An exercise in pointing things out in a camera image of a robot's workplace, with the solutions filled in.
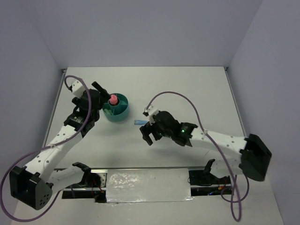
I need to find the blue translucent highlighter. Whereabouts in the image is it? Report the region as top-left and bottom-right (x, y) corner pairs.
(134, 120), (148, 126)

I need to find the pink capped crayon tube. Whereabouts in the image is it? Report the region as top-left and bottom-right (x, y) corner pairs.
(109, 94), (119, 105)

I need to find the green translucent highlighter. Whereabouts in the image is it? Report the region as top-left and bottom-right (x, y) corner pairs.
(104, 109), (113, 115)

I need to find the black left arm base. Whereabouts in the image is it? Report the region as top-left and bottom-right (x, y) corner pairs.
(62, 170), (108, 203)

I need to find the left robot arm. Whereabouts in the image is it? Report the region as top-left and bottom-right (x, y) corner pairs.
(9, 82), (110, 210)

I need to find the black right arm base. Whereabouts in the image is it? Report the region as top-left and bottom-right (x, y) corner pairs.
(187, 170), (232, 196)

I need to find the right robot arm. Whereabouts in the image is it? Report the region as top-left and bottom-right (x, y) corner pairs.
(140, 109), (272, 183)

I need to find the teal round desk organizer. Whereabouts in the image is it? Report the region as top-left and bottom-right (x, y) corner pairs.
(102, 93), (129, 122)

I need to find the silver foil covered panel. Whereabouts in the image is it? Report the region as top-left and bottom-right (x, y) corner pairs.
(106, 168), (193, 203)

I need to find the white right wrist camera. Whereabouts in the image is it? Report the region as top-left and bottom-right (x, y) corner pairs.
(143, 105), (159, 125)

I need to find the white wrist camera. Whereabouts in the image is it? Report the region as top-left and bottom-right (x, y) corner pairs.
(143, 105), (159, 125)
(70, 79), (85, 98)

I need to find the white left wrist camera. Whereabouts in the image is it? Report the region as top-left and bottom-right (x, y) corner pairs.
(70, 79), (85, 98)

